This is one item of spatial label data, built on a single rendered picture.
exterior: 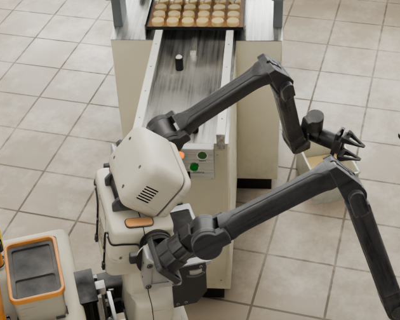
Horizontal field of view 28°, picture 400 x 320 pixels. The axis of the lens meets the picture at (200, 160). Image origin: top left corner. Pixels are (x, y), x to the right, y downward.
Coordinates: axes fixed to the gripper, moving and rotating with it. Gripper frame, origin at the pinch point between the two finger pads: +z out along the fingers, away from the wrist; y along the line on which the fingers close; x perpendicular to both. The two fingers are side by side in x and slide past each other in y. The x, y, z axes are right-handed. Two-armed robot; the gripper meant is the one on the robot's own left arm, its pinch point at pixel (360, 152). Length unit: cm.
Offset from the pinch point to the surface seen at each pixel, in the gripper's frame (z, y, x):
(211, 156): -46, 13, 18
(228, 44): -69, -1, -35
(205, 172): -47, 21, 17
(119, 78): -115, 31, -32
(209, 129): -52, 9, 9
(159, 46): -93, 4, -23
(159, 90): -81, 11, -5
